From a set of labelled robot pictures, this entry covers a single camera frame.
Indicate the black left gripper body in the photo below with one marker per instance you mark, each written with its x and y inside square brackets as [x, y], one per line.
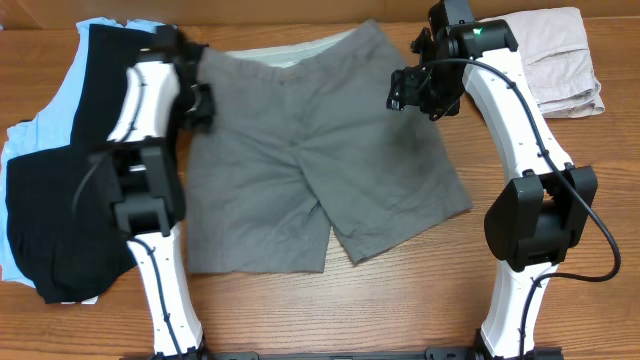
[205, 107]

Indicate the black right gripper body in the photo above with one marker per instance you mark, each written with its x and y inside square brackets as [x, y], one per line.
[435, 89]

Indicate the grey shorts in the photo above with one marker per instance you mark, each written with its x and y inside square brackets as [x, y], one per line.
[303, 148]

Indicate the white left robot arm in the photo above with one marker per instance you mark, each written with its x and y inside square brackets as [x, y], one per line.
[144, 197]

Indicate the folded beige shorts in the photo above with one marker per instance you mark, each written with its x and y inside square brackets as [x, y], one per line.
[557, 61]

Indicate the light blue shirt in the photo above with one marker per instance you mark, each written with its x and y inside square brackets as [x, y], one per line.
[45, 120]

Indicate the black garment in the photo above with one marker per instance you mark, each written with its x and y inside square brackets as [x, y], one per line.
[60, 200]

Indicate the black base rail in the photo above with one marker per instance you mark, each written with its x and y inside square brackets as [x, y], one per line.
[345, 355]

